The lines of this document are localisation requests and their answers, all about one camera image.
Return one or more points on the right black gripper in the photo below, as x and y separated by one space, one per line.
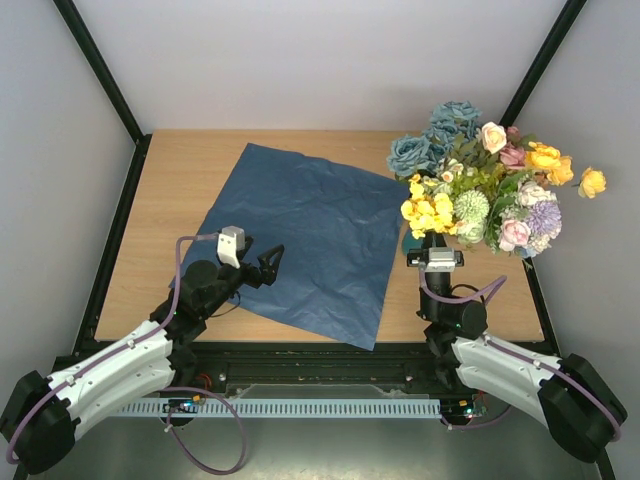
413 258

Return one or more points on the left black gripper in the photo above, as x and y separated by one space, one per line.
267 275

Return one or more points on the blue wrapping paper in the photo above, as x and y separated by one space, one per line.
339 226

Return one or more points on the teal cylindrical vase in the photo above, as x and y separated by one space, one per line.
409 243

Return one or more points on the small yellow flower sprig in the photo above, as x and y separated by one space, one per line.
429 207

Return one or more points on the pastel purple flower bunch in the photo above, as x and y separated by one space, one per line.
524 221

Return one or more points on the green white flower bunch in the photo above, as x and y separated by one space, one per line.
471 190

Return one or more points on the pink rose flower stem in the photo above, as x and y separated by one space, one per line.
503 141

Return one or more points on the yellow rose bunch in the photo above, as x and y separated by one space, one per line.
556 169

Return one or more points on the blue rose bunch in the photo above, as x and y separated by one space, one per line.
424 153

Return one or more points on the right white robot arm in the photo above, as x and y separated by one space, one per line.
564 394

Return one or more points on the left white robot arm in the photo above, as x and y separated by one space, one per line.
46 415

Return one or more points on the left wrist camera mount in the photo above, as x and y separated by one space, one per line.
231 242

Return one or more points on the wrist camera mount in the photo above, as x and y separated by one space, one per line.
441 260
231 242

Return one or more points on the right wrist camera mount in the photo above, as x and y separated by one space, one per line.
441 260

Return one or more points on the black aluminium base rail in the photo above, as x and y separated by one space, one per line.
408 367

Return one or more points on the light blue slotted cable duct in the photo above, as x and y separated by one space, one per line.
287 408

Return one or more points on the black frame post left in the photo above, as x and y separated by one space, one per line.
91 52

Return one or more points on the black frame post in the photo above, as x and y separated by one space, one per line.
91 52
543 58

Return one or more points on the black frame post right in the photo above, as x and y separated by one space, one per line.
543 58

